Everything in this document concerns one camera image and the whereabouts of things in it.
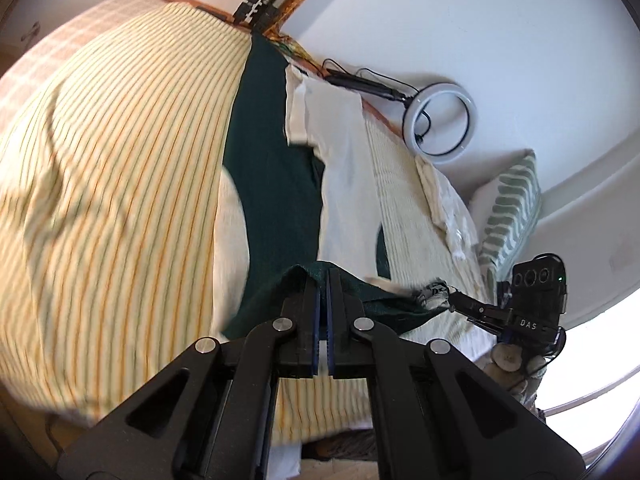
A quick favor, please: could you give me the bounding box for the cream waffle blanket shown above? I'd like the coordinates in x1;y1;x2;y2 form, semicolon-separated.
362;110;501;368

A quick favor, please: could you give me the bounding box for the green wavy pattern pillow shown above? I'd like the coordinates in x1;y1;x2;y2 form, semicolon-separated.
469;149;545;283

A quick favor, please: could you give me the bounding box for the pink checkered blanket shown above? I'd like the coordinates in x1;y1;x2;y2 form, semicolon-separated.
0;0;173;111

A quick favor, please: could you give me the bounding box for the white crumpled cloth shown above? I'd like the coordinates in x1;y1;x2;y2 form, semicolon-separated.
415;155;482;262

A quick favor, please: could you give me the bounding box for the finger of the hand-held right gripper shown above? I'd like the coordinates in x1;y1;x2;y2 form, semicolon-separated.
444;290;512;337

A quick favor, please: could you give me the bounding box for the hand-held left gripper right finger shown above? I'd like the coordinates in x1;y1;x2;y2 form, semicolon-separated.
326;265;586;480

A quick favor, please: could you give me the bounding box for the black ring light stand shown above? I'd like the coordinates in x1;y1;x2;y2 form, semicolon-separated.
326;71;416;105

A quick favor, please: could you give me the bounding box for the orange fringed cloth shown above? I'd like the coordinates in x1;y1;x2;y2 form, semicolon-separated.
265;0;351;78

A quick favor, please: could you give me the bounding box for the white ring light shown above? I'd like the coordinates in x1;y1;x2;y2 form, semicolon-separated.
401;81;474;163

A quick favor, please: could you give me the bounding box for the green tree print t-shirt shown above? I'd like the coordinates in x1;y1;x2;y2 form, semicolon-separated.
211;32;453;343

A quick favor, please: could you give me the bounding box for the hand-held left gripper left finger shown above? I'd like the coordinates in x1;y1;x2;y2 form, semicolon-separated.
57;265;322;480

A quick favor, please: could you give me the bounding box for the yellow striped bed sheet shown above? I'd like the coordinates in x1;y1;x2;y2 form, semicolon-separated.
0;1;381;433

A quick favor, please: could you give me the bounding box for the person's right hand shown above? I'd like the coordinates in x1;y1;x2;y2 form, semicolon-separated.
487;341;543;398

